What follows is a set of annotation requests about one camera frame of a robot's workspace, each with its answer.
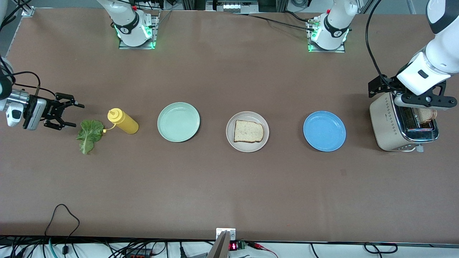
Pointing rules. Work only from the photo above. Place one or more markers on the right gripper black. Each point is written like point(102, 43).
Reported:
point(50, 110)

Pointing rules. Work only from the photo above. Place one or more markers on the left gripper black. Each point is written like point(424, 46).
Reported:
point(381, 85)

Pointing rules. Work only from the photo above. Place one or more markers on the green lettuce leaf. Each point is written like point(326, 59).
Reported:
point(89, 132)

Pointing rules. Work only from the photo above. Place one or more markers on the bread slice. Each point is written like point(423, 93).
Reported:
point(249, 132)
point(426, 115)

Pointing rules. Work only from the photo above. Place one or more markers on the yellow squeeze bottle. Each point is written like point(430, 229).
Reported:
point(125, 123)

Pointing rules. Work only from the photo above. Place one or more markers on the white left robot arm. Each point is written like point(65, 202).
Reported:
point(430, 68)

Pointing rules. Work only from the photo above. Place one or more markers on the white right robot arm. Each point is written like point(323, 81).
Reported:
point(129, 21)

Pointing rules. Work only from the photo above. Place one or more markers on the blue plate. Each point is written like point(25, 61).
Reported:
point(324, 131)

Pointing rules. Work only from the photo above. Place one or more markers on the pale green plate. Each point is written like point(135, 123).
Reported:
point(178, 122)

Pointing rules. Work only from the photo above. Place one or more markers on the beige plate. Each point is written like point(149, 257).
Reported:
point(247, 116)

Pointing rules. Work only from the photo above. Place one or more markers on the beige chrome toaster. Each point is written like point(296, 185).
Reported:
point(387, 125)

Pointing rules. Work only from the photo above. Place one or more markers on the control box with lights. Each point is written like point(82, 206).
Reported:
point(233, 7)

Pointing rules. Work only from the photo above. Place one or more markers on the green terminal block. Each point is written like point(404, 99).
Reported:
point(242, 245)

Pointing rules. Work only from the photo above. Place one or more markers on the red digit display module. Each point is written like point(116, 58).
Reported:
point(233, 246)

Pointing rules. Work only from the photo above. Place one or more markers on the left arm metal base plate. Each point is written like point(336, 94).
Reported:
point(326, 51)

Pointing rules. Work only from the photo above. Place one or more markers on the aluminium frame corner profile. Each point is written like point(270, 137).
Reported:
point(28, 12)

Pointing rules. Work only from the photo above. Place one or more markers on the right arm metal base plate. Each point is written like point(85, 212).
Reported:
point(155, 36)

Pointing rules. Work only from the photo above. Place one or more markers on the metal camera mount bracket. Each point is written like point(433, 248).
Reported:
point(220, 247)

